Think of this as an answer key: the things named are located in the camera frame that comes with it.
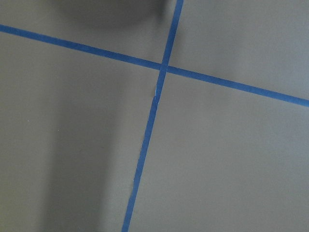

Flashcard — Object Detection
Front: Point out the blue tape line crosswise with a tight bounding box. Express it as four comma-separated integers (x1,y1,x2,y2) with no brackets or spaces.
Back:
0,25,309,107

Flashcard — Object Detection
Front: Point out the blue tape line lengthwise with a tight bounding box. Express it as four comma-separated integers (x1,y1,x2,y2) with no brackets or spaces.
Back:
121,0,183,232

